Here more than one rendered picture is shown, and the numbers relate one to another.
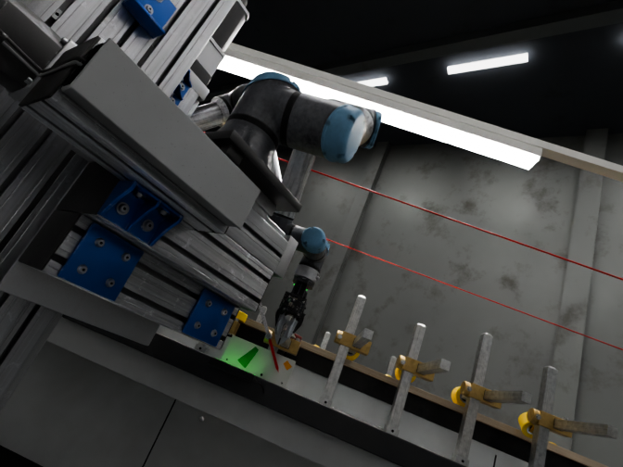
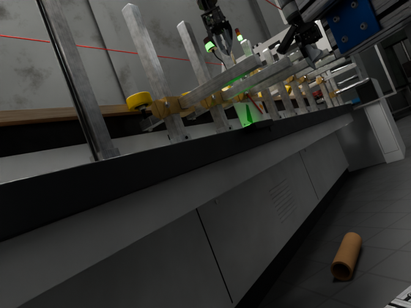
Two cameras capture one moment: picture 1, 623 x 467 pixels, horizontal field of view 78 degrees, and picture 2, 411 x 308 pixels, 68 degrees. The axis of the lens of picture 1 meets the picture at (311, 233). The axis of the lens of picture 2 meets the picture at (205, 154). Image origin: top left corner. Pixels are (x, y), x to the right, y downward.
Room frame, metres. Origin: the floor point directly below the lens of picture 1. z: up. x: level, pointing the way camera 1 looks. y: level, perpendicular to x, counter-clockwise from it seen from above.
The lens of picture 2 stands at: (1.15, 1.19, 0.61)
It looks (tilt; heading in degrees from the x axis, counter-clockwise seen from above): 3 degrees up; 298
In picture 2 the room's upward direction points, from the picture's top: 21 degrees counter-clockwise
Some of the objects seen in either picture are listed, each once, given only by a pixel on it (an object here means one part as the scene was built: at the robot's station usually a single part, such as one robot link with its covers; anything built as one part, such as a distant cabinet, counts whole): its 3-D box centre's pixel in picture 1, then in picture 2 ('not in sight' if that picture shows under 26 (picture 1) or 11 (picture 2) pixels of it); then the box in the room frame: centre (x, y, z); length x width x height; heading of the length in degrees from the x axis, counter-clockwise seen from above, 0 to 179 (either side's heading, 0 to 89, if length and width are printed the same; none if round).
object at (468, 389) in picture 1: (480, 394); (292, 77); (1.42, -0.80, 0.95); 0.14 x 0.06 x 0.05; 82
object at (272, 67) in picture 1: (338, 96); not in sight; (1.89, 0.17, 2.34); 2.40 x 0.12 x 0.08; 82
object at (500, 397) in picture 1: (489, 396); (297, 75); (1.39, -0.82, 0.95); 0.50 x 0.04 x 0.04; 172
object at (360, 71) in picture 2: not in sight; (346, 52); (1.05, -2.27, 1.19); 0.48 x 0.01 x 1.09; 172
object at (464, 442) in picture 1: (474, 396); (292, 79); (1.43, -0.78, 0.93); 0.04 x 0.04 x 0.48; 82
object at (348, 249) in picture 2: not in sight; (347, 254); (1.40, -0.20, 0.04); 0.30 x 0.08 x 0.08; 82
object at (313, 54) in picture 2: (278, 327); (313, 55); (1.22, -0.02, 0.86); 0.06 x 0.03 x 0.09; 172
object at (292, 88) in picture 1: (269, 110); not in sight; (0.70, 0.19, 1.20); 0.13 x 0.12 x 0.14; 79
